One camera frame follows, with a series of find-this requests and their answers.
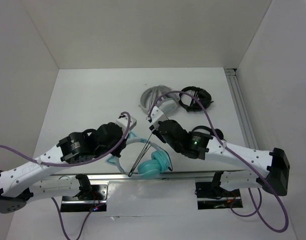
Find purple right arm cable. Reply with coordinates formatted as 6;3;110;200
145;90;290;232

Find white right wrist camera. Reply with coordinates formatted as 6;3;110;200
146;106;168;125

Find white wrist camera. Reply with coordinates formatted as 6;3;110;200
115;113;137;132
146;106;168;125

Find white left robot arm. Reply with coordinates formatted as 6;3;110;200
0;122;130;214

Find thin black headset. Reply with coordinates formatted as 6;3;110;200
192;125;224;140

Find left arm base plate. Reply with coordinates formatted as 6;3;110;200
60;181;109;213

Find black headphone cable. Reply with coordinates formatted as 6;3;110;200
127;113;174;179

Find aluminium right side rails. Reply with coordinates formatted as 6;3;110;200
224;67;269;178

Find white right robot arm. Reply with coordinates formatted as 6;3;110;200
149;119;290;197

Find teal white cat-ear headphones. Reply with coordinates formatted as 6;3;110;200
105;131;173;179

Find aluminium table edge rail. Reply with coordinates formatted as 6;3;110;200
44;171;246;185

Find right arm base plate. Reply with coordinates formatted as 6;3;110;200
194;182;243;210

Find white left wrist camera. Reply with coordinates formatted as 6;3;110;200
115;113;137;132

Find white grey gaming headset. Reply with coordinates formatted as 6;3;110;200
139;84;180;114

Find black gaming headset with mic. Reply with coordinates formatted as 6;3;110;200
178;86;214;113

